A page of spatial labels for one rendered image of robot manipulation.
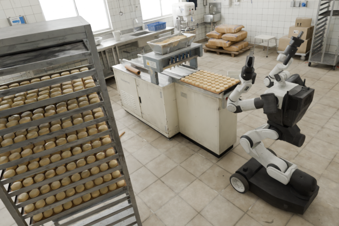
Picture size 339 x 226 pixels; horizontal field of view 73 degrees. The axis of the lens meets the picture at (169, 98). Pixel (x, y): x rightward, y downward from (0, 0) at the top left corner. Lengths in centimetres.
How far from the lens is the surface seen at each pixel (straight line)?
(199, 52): 306
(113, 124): 130
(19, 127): 131
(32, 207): 167
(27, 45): 117
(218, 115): 249
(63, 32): 112
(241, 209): 246
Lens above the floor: 195
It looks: 27 degrees down
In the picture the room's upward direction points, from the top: 7 degrees counter-clockwise
